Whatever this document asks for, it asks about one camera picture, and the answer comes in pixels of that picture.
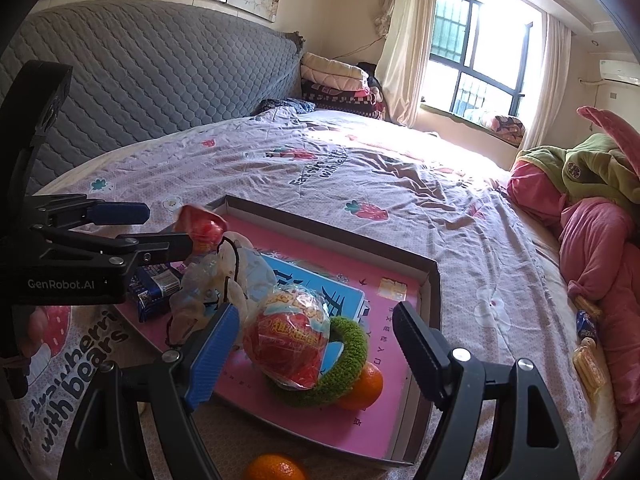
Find grey quilted headboard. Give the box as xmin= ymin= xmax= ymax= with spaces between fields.
xmin=0 ymin=0 xmax=305 ymax=196

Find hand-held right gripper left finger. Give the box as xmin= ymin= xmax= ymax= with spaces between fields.
xmin=57 ymin=301 xmax=241 ymax=480

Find green fuzzy ring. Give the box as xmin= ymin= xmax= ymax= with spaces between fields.
xmin=265 ymin=316 xmax=369 ymax=408

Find red round snack packet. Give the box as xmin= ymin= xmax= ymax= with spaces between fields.
xmin=242 ymin=282 xmax=332 ymax=391

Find person's left hand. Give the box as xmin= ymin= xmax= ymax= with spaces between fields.
xmin=17 ymin=306 xmax=51 ymax=358

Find green garment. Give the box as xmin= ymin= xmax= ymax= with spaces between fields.
xmin=517 ymin=132 xmax=640 ymax=221

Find window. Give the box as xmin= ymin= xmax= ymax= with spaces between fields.
xmin=420 ymin=0 xmax=548 ymax=121

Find cream folded blanket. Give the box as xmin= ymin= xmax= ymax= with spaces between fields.
xmin=300 ymin=52 xmax=370 ymax=93

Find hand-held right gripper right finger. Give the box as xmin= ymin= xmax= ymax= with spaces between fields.
xmin=391 ymin=301 xmax=566 ymax=480

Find grey cardboard box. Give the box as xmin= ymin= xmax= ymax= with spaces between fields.
xmin=117 ymin=195 xmax=442 ymax=466

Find printed bed sheet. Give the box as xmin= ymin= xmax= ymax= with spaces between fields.
xmin=7 ymin=110 xmax=621 ymax=480

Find yellow wafer packet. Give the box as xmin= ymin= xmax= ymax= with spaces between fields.
xmin=572 ymin=337 xmax=607 ymax=401

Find small red packet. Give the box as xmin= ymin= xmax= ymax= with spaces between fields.
xmin=177 ymin=204 xmax=225 ymax=253

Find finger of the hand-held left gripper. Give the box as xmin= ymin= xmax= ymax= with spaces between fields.
xmin=30 ymin=194 xmax=151 ymax=228
xmin=30 ymin=225 xmax=194 ymax=267

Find dark blue snack packet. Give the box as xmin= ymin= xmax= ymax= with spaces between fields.
xmin=125 ymin=263 xmax=183 ymax=322

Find dark cloth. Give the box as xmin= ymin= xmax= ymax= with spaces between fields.
xmin=356 ymin=61 xmax=383 ymax=88

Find checkered folded blankets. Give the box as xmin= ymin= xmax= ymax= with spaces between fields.
xmin=300 ymin=80 xmax=388 ymax=120

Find white air conditioner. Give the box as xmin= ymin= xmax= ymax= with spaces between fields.
xmin=597 ymin=59 xmax=640 ymax=86

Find patterned cushion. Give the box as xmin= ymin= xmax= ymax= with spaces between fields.
xmin=477 ymin=112 xmax=527 ymax=147

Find pink book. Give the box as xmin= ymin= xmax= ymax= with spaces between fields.
xmin=150 ymin=215 xmax=426 ymax=461

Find orange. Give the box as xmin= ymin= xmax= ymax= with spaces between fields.
xmin=243 ymin=453 xmax=307 ymax=480
xmin=337 ymin=362 xmax=385 ymax=411

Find clear plastic bag black cord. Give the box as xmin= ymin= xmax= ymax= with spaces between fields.
xmin=167 ymin=230 xmax=278 ymax=348

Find blue cloth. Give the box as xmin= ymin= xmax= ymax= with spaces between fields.
xmin=255 ymin=97 xmax=317 ymax=116

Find cream curtain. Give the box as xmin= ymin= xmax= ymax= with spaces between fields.
xmin=375 ymin=0 xmax=441 ymax=128
xmin=522 ymin=12 xmax=573 ymax=151

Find pile of pink green blankets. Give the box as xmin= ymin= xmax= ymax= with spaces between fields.
xmin=507 ymin=105 xmax=640 ymax=431

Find small blue snack packet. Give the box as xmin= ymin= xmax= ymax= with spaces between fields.
xmin=575 ymin=310 xmax=600 ymax=343

